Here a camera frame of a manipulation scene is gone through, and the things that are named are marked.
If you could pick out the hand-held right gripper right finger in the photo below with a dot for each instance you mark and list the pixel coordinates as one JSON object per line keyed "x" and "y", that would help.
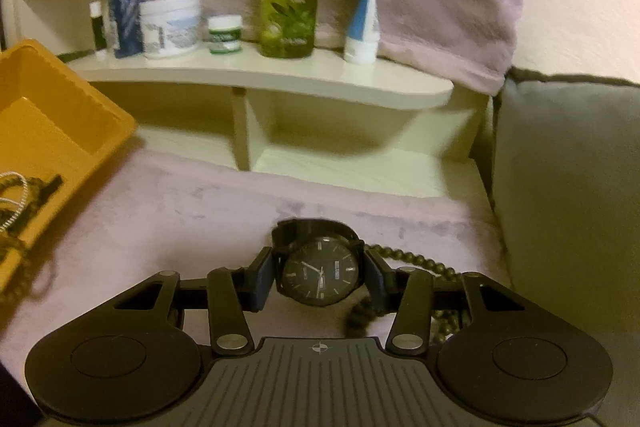
{"x": 375, "y": 279}

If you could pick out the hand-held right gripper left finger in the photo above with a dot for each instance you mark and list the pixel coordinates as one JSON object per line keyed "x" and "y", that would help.
{"x": 260, "y": 278}

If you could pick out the black wristwatch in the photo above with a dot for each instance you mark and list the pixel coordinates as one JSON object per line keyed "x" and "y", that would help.
{"x": 317, "y": 272}

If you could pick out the yellow plastic tray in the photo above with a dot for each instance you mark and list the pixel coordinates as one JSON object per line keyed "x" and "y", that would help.
{"x": 60, "y": 127}

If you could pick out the pink blanket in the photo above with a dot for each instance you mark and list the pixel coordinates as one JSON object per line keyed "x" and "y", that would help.
{"x": 175, "y": 217}

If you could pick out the cream wooden shelf unit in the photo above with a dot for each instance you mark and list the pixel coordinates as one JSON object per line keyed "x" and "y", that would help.
{"x": 300, "y": 77}

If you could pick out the grey cushion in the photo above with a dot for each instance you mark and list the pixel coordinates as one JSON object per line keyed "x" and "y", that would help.
{"x": 570, "y": 187}

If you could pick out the small green-label jar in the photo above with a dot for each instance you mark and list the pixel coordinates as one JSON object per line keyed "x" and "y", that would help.
{"x": 225, "y": 36}

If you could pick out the white cream jar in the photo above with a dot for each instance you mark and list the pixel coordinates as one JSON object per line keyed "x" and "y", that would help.
{"x": 172, "y": 29}

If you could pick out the flat dark green packet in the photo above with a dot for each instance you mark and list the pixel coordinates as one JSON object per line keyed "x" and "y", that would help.
{"x": 75, "y": 54}

